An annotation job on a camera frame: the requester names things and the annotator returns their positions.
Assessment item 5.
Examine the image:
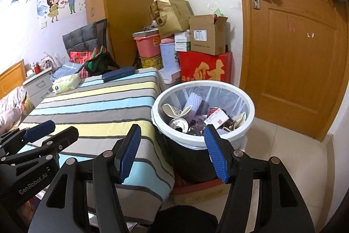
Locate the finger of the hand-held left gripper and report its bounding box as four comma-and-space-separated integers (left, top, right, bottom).
0, 120, 56, 153
0, 126, 79, 168

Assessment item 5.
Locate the beige paper bag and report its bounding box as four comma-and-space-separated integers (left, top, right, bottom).
162, 103, 183, 118

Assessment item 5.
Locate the pink bedding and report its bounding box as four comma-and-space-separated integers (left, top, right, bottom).
0, 86, 34, 135

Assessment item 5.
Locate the pink storage bin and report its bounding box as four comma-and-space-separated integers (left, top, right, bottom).
133, 34, 162, 58

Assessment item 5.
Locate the white printed wrapper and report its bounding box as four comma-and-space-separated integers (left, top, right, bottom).
234, 112, 247, 129

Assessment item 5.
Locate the dark cloth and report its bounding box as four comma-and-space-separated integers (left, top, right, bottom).
155, 205, 219, 233

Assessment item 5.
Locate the light blue cylinder stool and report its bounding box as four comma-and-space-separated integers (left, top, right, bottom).
159, 37, 182, 72

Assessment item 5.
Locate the wooden door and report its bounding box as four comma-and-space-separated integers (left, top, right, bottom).
233, 0, 349, 142

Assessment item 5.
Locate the red plaid cloth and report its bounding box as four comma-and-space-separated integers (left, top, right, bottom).
69, 46, 105, 64

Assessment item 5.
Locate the green tissue pack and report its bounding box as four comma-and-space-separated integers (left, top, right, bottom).
52, 74, 82, 94

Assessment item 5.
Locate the small red box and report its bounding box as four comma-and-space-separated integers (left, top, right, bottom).
203, 109, 229, 128

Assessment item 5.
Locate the black mesh chair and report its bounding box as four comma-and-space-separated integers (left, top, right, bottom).
95, 18, 115, 59

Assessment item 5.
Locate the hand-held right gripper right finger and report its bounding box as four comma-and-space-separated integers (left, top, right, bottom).
204, 124, 315, 233

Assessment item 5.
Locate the red gift box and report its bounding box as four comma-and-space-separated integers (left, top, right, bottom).
178, 51, 233, 83

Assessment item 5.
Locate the white-rimmed black bin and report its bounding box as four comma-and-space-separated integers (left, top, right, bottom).
151, 81, 255, 183

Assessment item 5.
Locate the open cardboard box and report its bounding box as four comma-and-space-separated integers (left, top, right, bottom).
189, 15, 229, 56

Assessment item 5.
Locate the white foam net sleeve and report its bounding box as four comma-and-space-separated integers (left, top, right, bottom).
182, 92, 202, 124

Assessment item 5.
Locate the navy glasses case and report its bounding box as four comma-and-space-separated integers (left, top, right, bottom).
101, 66, 136, 83

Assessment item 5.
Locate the gold paper bag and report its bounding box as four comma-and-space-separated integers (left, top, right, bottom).
149, 0, 195, 39

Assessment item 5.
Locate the grey quilted cushion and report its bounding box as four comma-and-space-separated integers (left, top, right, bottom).
62, 22, 99, 59

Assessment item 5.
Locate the wooden headboard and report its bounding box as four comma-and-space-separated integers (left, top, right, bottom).
0, 59, 26, 98

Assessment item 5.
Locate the blue folded cloth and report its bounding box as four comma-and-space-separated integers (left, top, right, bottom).
50, 63, 84, 81

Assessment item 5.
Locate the grey nightstand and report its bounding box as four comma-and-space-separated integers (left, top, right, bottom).
23, 66, 55, 108

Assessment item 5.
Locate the white plastic bag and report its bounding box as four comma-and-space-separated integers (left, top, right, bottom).
52, 53, 68, 70

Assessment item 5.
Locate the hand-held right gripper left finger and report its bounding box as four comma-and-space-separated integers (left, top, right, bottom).
29, 124, 142, 233

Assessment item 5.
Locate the wooden wardrobe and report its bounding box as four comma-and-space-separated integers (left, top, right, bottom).
86, 0, 153, 70

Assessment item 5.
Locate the red cartoon face can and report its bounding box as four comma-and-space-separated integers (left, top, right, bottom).
168, 117, 189, 132

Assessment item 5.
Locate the small white box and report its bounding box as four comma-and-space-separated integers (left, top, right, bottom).
174, 31, 191, 43
174, 42, 191, 52

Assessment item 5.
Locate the yellow patterned box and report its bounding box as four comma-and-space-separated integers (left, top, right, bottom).
139, 55, 163, 69

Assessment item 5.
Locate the patterned flat tray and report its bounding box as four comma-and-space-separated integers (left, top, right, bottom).
133, 29, 159, 37

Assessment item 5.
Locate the black bag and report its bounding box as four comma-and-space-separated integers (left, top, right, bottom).
83, 52, 120, 76

